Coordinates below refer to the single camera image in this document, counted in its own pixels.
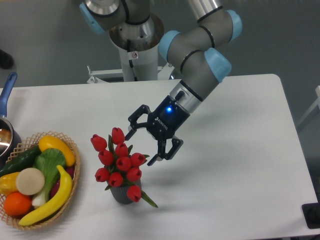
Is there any dark grey ribbed vase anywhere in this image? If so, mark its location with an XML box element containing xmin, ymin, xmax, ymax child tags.
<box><xmin>110</xmin><ymin>179</ymin><xmax>142</xmax><ymax>205</ymax></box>

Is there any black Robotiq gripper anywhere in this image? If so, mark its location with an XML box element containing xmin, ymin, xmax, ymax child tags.
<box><xmin>124</xmin><ymin>94</ymin><xmax>191</xmax><ymax>167</ymax></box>

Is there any red tulip bouquet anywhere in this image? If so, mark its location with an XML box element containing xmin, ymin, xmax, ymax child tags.
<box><xmin>90</xmin><ymin>127</ymin><xmax>158</xmax><ymax>208</ymax></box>

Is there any black shoe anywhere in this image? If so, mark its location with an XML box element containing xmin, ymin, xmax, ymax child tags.
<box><xmin>0</xmin><ymin>49</ymin><xmax>14</xmax><ymax>70</ymax></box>

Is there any green bok choy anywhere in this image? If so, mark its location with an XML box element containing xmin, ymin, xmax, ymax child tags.
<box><xmin>32</xmin><ymin>148</ymin><xmax>66</xmax><ymax>208</ymax></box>

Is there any woven wicker basket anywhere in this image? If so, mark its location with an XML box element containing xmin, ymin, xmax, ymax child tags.
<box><xmin>0</xmin><ymin>131</ymin><xmax>81</xmax><ymax>231</ymax></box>

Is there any dark red vegetable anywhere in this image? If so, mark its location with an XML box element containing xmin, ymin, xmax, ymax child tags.
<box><xmin>50</xmin><ymin>166</ymin><xmax>75</xmax><ymax>199</ymax></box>

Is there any orange fruit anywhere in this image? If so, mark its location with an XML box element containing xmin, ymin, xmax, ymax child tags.
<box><xmin>3</xmin><ymin>191</ymin><xmax>32</xmax><ymax>216</ymax></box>

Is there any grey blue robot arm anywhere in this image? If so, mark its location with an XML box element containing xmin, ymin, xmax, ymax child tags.
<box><xmin>79</xmin><ymin>0</ymin><xmax>243</xmax><ymax>165</ymax></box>

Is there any white frame at right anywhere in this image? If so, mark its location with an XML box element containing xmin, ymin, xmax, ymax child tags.
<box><xmin>296</xmin><ymin>85</ymin><xmax>320</xmax><ymax>133</ymax></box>

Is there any blue handled saucepan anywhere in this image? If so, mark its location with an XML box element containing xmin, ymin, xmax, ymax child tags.
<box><xmin>0</xmin><ymin>72</ymin><xmax>22</xmax><ymax>169</ymax></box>

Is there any black device at table edge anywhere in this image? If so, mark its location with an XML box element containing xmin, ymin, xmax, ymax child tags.
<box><xmin>301</xmin><ymin>202</ymin><xmax>320</xmax><ymax>229</ymax></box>

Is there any beige round slice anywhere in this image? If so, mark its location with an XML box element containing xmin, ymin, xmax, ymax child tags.
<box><xmin>15</xmin><ymin>167</ymin><xmax>45</xmax><ymax>196</ymax></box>

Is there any yellow bell pepper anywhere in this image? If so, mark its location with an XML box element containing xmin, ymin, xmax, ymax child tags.
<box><xmin>0</xmin><ymin>172</ymin><xmax>20</xmax><ymax>196</ymax></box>

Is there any green cucumber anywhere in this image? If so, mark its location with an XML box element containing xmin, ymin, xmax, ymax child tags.
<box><xmin>0</xmin><ymin>145</ymin><xmax>41</xmax><ymax>177</ymax></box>

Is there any yellow banana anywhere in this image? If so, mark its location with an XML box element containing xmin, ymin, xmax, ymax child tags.
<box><xmin>18</xmin><ymin>165</ymin><xmax>73</xmax><ymax>227</ymax></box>

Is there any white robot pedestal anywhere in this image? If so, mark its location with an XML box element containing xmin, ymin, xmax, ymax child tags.
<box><xmin>87</xmin><ymin>13</ymin><xmax>175</xmax><ymax>84</ymax></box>

